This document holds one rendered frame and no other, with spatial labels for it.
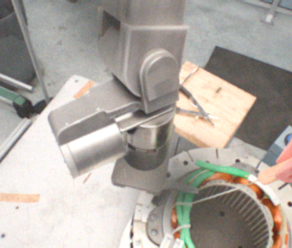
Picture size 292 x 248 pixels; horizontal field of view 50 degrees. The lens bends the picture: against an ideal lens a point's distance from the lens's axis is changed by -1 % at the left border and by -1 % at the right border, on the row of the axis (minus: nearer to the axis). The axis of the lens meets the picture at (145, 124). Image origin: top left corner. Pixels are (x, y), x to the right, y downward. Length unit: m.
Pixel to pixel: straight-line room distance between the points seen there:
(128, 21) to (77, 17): 2.47
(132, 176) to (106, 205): 0.53
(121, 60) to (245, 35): 2.48
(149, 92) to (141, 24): 0.05
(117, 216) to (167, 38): 0.70
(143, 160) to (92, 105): 0.11
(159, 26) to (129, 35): 0.03
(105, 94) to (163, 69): 0.07
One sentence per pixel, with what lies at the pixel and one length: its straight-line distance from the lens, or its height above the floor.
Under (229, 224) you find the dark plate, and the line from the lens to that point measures 0.68.
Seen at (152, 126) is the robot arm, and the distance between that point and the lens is 0.31.
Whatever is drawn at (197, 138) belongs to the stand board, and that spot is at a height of 1.06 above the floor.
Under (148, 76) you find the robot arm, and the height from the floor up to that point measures 1.46.
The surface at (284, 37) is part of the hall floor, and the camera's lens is 2.84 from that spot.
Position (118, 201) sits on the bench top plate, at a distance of 0.93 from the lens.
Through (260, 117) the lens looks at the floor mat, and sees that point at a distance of 2.18.
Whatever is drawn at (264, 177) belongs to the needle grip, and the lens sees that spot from 0.40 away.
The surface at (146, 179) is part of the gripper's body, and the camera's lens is 0.40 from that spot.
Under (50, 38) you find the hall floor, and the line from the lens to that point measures 2.57.
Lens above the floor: 1.65
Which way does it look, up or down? 56 degrees down
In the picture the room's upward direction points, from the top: 5 degrees clockwise
